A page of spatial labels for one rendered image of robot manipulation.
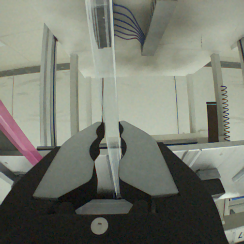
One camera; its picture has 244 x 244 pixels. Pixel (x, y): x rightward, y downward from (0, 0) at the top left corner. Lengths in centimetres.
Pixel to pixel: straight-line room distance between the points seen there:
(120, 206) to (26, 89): 223
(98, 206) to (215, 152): 24
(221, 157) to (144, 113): 169
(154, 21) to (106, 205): 46
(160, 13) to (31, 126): 212
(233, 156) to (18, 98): 243
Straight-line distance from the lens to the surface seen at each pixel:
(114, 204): 32
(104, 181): 27
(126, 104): 190
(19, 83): 250
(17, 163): 26
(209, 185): 28
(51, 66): 52
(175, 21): 52
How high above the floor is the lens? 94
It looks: 1 degrees down
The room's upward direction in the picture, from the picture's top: 178 degrees clockwise
